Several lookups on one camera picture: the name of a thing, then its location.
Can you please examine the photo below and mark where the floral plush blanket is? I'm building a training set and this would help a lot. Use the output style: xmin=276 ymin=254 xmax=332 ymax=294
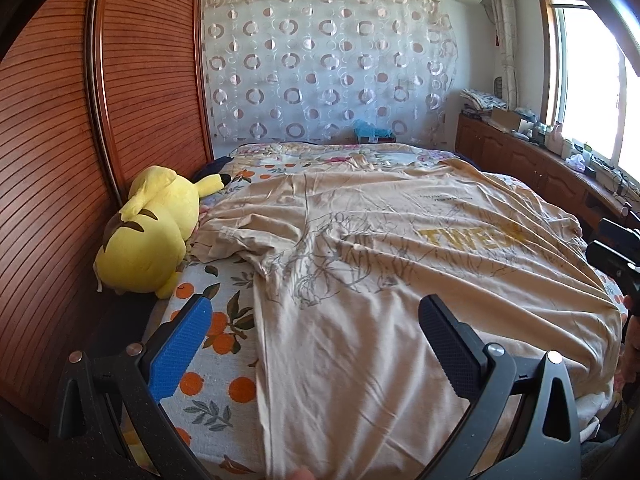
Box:
xmin=230 ymin=142 xmax=457 ymax=166

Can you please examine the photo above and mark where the wooden windowsill cabinet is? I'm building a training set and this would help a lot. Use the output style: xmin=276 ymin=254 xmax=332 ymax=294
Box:
xmin=454 ymin=114 xmax=639 ymax=240

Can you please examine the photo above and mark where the white pink bottle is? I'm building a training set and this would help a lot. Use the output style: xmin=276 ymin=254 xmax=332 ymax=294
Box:
xmin=544 ymin=122 xmax=564 ymax=155

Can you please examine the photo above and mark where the white window curtain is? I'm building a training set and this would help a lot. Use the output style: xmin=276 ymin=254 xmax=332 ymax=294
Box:
xmin=490 ymin=0 xmax=518 ymax=110

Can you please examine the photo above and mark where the blue toy on bed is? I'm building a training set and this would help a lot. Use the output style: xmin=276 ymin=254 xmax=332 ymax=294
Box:
xmin=352 ymin=119 xmax=396 ymax=144

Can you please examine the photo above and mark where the folded patterned cloth stack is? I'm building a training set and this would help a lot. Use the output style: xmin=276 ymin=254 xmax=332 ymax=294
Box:
xmin=460 ymin=88 xmax=508 ymax=112

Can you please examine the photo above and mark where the circle pattern sheer curtain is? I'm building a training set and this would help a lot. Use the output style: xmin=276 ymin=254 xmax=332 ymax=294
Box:
xmin=202 ymin=0 xmax=458 ymax=150

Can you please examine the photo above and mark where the cardboard box on cabinet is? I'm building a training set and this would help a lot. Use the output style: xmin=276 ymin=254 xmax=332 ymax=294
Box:
xmin=488 ymin=108 xmax=522 ymax=131

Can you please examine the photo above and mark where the beige printed t-shirt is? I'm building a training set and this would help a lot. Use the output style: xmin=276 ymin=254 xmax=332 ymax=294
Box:
xmin=192 ymin=159 xmax=623 ymax=479

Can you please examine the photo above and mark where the yellow pikachu plush toy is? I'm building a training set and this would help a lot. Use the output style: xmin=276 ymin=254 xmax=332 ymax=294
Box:
xmin=93 ymin=166 xmax=231 ymax=299

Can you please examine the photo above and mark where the person right hand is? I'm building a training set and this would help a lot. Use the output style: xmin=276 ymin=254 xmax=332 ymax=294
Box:
xmin=620 ymin=315 xmax=640 ymax=384

